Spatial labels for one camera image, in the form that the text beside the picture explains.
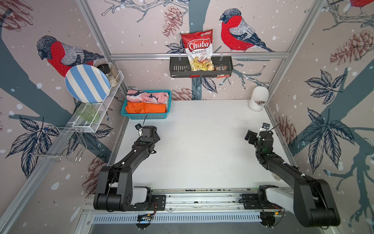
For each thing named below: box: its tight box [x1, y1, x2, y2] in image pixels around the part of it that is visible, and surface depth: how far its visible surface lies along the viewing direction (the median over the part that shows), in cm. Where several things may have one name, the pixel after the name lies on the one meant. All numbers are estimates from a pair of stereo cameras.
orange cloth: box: [125, 101, 168, 114], surface depth 109 cm
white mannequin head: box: [248, 85, 270, 112], surface depth 111 cm
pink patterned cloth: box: [126, 89, 169, 103], surface depth 112 cm
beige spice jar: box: [108, 61, 121, 82], surface depth 86 cm
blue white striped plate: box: [64, 64, 111, 104], surface depth 74 cm
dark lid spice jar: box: [96, 63, 112, 77], surface depth 81 cm
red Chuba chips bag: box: [180, 29, 215, 78], surface depth 83 cm
